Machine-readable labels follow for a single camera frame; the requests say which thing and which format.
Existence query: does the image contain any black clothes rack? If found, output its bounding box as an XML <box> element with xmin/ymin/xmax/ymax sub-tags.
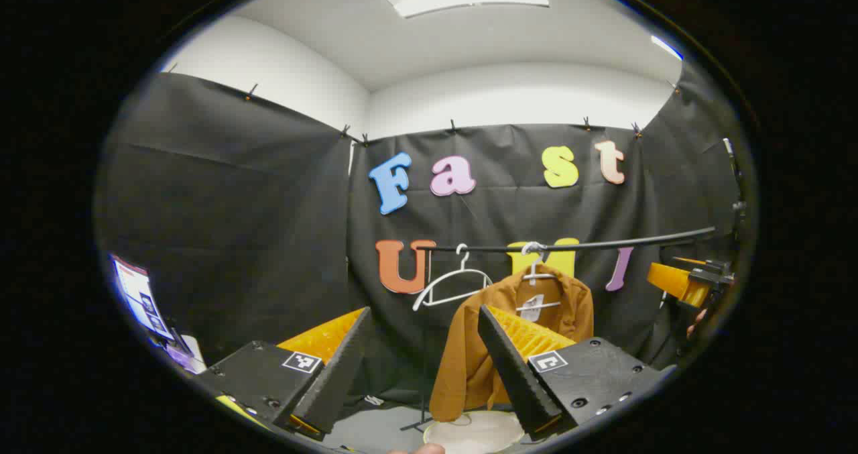
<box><xmin>401</xmin><ymin>227</ymin><xmax>717</xmax><ymax>433</ymax></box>

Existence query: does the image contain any white hanger with taped hook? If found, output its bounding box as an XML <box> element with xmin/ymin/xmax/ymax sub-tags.
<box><xmin>515</xmin><ymin>241</ymin><xmax>564</xmax><ymax>312</ymax></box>

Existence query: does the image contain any black backdrop cloth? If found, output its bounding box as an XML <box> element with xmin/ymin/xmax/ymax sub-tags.
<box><xmin>94</xmin><ymin>72</ymin><xmax>746</xmax><ymax>408</ymax></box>

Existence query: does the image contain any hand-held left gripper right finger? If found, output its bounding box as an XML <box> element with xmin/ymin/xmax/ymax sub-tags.
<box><xmin>477</xmin><ymin>304</ymin><xmax>678</xmax><ymax>441</ymax></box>

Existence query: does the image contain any white round laundry hamper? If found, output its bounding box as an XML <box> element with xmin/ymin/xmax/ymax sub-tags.
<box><xmin>422</xmin><ymin>410</ymin><xmax>528</xmax><ymax>454</ymax></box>

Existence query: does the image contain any black stand with handle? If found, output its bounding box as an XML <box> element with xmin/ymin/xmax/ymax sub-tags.
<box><xmin>721</xmin><ymin>137</ymin><xmax>747</xmax><ymax>243</ymax></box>

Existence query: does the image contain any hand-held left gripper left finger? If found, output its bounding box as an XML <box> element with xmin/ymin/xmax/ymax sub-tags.
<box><xmin>194</xmin><ymin>306</ymin><xmax>374</xmax><ymax>441</ymax></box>

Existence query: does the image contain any brown shirt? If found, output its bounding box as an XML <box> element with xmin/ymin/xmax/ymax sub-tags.
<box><xmin>429</xmin><ymin>264</ymin><xmax>595</xmax><ymax>422</ymax></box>

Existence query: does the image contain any computer monitor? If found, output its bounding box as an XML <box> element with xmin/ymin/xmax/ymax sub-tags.
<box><xmin>109</xmin><ymin>253</ymin><xmax>177</xmax><ymax>342</ymax></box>

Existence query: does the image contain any white plastic hanger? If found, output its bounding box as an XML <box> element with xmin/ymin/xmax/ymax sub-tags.
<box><xmin>412</xmin><ymin>243</ymin><xmax>495</xmax><ymax>312</ymax></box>

